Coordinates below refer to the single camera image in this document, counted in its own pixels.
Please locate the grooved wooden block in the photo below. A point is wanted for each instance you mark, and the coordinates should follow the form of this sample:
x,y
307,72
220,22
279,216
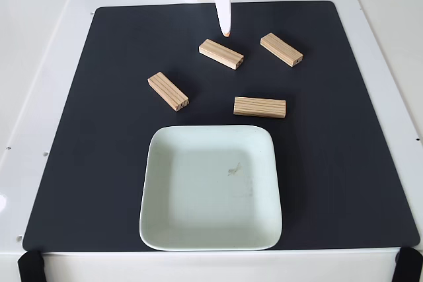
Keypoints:
x,y
220,53
259,107
281,49
168,91

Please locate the black rubber mat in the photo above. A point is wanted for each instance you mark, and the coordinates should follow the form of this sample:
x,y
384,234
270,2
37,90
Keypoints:
x,y
99,130

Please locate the pale green square plate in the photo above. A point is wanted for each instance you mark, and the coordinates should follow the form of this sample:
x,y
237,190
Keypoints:
x,y
205,193

